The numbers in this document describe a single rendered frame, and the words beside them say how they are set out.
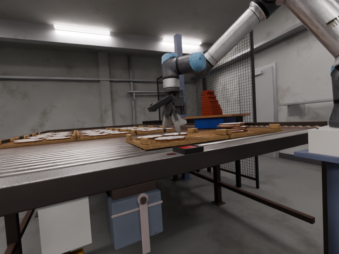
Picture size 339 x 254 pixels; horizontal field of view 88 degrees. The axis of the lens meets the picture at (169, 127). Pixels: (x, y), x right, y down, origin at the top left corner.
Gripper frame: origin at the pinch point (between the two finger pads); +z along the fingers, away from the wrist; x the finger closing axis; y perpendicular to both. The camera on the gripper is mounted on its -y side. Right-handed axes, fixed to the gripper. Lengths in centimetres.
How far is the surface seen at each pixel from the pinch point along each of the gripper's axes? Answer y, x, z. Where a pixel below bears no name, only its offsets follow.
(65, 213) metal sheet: -40.0, -24.2, 13.8
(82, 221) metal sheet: -36.5, -24.0, 16.9
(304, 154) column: 39, -34, 10
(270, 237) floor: 97, 22, 96
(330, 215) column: 46, -39, 33
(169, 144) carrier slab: -5.3, -9.4, 3.2
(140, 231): -23.2, -26.0, 22.9
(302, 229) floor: 129, 14, 96
